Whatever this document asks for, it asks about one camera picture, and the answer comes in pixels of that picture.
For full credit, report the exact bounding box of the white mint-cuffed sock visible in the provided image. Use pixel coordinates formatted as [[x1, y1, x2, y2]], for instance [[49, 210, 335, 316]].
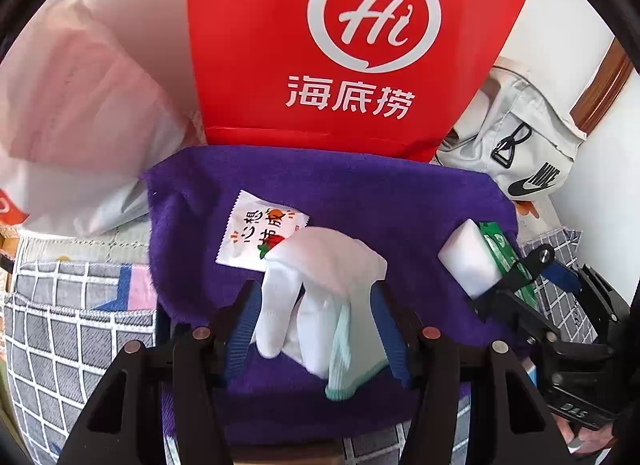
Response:
[[255, 226, 387, 401]]

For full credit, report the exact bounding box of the right hand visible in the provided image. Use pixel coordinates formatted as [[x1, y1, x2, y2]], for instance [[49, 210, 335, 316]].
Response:
[[553, 415, 617, 455]]

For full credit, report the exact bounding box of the green wipes packet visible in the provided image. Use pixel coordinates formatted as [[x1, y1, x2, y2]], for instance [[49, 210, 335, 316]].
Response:
[[478, 222, 540, 311]]

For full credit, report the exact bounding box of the small white snack sachet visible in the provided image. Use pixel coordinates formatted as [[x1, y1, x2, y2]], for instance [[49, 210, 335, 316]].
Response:
[[216, 190, 309, 272]]

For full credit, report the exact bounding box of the purple fleece towel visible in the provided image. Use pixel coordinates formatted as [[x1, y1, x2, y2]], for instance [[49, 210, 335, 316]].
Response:
[[143, 145, 518, 445]]

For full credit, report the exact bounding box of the grey Nike waist bag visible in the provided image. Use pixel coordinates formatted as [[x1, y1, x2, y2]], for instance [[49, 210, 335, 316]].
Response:
[[435, 58, 586, 202]]

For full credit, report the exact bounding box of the red Haidilao paper bag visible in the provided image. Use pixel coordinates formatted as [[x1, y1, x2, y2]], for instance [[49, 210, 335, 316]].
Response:
[[188, 0, 526, 162]]

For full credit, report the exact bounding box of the white Miniso plastic bag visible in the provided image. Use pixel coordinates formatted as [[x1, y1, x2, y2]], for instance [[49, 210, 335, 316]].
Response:
[[1, 0, 198, 237]]

